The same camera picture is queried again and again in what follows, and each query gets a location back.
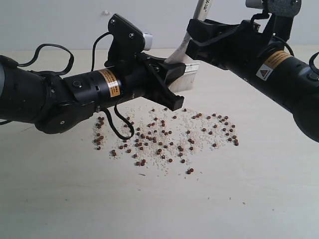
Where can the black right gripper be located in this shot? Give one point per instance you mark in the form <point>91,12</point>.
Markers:
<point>239,48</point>

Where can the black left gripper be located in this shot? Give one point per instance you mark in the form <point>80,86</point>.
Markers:
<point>145,75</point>

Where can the wide white bristle paint brush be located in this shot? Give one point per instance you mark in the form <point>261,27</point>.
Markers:
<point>186,81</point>

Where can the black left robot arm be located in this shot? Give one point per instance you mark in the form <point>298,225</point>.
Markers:
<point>55,105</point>

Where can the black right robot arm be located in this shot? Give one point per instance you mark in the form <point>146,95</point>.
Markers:
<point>294,86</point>

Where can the scattered rice and brown pellets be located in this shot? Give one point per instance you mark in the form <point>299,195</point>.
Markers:
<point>159,137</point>

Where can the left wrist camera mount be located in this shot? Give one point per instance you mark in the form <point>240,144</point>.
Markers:
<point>127,41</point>

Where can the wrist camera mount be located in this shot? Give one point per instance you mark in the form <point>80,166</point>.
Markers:
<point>279,13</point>
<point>127,41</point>

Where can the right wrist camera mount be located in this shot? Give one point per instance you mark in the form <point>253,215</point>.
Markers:
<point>279,13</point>

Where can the small white wall blob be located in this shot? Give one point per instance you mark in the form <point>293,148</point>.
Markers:
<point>106,13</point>

